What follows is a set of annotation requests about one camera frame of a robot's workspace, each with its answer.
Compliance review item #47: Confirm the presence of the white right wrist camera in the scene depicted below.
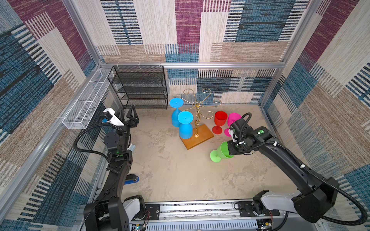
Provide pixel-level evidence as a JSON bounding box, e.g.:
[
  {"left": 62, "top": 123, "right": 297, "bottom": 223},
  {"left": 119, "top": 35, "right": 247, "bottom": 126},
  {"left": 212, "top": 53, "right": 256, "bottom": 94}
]
[{"left": 228, "top": 118, "right": 245, "bottom": 142}]

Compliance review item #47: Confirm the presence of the blue wine glass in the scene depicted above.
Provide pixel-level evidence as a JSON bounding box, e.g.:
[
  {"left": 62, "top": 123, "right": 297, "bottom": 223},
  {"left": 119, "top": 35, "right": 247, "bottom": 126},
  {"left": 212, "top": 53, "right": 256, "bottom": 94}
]
[
  {"left": 170, "top": 98, "right": 184, "bottom": 128},
  {"left": 178, "top": 111, "right": 193, "bottom": 139}
]

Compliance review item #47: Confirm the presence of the white mesh wall basket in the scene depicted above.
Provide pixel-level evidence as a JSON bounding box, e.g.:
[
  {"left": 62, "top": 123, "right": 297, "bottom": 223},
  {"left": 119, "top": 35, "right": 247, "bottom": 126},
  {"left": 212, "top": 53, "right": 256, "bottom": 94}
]
[{"left": 62, "top": 68, "right": 111, "bottom": 130}]

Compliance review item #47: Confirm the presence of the light blue stapler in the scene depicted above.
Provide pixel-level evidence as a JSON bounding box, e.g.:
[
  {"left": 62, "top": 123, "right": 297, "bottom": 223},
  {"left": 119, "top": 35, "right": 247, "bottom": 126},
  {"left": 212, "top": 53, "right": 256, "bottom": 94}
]
[{"left": 128, "top": 143, "right": 136, "bottom": 152}]

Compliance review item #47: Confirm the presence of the black mesh wall shelf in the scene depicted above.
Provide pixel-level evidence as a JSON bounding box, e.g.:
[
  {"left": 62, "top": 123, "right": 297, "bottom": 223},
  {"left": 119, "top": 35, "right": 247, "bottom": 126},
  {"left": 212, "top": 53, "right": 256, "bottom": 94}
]
[{"left": 108, "top": 65, "right": 169, "bottom": 109}]

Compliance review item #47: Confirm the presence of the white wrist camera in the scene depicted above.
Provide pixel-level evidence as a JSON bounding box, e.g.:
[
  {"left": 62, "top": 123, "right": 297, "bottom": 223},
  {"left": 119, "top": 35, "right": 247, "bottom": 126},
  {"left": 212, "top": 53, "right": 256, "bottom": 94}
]
[
  {"left": 100, "top": 108, "right": 124, "bottom": 126},
  {"left": 228, "top": 118, "right": 245, "bottom": 142}
]

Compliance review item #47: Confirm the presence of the red wine glass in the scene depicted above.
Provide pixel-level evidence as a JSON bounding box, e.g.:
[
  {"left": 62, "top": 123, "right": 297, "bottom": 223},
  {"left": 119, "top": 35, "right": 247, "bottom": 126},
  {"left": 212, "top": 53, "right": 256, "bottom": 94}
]
[{"left": 212, "top": 111, "right": 228, "bottom": 135}]

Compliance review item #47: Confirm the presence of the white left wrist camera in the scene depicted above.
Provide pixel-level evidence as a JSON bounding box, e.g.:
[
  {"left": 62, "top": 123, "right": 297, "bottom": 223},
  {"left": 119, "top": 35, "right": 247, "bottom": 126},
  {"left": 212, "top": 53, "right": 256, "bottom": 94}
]
[{"left": 100, "top": 108, "right": 124, "bottom": 126}]

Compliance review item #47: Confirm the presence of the gold wire glass rack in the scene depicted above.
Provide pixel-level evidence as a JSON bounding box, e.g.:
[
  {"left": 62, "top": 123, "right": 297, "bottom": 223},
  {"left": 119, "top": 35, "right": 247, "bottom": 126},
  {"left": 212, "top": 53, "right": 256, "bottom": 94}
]
[{"left": 182, "top": 88, "right": 214, "bottom": 138}]

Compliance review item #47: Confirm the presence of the blue black stapler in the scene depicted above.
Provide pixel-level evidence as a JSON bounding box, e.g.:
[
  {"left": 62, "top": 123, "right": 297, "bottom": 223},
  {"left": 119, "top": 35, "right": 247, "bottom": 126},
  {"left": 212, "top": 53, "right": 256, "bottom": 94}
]
[{"left": 124, "top": 174, "right": 140, "bottom": 185}]

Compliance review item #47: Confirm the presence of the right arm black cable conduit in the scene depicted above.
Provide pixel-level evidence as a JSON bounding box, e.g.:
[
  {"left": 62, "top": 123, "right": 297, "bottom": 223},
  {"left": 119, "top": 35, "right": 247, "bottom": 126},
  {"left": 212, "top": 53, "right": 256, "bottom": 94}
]
[{"left": 236, "top": 112, "right": 368, "bottom": 226}]

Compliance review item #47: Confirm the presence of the blue wine glass front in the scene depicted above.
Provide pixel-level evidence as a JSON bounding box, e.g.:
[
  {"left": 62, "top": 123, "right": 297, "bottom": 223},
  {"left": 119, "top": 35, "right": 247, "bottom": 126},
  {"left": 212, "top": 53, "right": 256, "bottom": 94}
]
[{"left": 178, "top": 111, "right": 193, "bottom": 139}]

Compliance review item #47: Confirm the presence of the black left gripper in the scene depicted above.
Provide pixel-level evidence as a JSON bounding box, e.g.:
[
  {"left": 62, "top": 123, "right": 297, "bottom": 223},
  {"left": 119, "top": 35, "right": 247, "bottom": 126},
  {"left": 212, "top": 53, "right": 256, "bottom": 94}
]
[{"left": 114, "top": 106, "right": 139, "bottom": 153}]

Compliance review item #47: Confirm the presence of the magenta wine glass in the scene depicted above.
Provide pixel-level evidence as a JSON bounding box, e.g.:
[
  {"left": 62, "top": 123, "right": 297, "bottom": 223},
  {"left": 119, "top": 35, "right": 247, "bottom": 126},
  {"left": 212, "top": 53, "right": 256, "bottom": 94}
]
[{"left": 224, "top": 113, "right": 241, "bottom": 137}]

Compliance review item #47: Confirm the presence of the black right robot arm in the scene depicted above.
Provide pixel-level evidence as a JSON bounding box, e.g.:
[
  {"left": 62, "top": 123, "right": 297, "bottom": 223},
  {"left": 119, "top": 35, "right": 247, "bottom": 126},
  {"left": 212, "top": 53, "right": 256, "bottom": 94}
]
[{"left": 227, "top": 123, "right": 339, "bottom": 223}]

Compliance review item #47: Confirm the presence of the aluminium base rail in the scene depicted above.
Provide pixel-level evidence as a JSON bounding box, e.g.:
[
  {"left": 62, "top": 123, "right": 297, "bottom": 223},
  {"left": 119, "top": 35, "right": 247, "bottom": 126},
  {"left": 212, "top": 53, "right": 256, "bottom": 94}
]
[{"left": 122, "top": 198, "right": 328, "bottom": 231}]

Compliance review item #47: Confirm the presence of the green wine glass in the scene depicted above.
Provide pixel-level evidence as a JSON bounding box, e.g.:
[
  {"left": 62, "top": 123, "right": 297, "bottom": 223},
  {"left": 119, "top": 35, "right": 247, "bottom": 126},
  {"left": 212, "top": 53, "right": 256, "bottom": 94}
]
[{"left": 210, "top": 141, "right": 233, "bottom": 163}]

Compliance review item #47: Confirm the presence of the wooden rack base board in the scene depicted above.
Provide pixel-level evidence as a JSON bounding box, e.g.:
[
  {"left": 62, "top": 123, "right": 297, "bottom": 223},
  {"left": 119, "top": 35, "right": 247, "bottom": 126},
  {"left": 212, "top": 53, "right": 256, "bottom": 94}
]
[{"left": 181, "top": 124, "right": 214, "bottom": 150}]

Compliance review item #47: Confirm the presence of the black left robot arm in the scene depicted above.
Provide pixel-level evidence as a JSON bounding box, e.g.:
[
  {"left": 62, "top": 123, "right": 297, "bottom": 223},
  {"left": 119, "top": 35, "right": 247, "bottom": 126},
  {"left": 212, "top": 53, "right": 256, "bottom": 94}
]
[{"left": 83, "top": 105, "right": 148, "bottom": 231}]

